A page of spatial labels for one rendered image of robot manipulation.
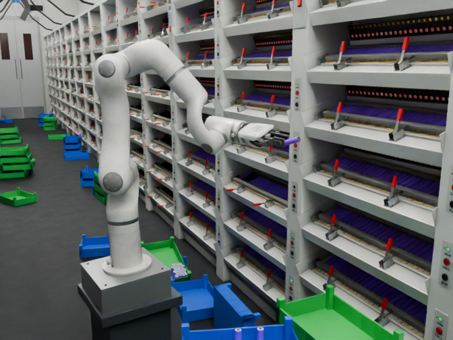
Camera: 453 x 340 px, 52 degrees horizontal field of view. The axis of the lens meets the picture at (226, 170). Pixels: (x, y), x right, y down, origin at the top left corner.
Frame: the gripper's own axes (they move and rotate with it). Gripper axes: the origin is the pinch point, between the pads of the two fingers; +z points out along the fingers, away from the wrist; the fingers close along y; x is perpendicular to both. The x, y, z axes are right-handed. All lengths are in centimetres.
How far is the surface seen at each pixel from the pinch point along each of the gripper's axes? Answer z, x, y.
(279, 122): -17.6, 7.7, 25.6
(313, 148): 0.6, 13.3, 20.0
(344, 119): 14.3, -2.1, 17.9
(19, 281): -146, 89, -51
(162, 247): -99, 95, 13
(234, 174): -59, 51, 41
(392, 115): 30.8, -5.8, 17.9
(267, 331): 23, 31, -49
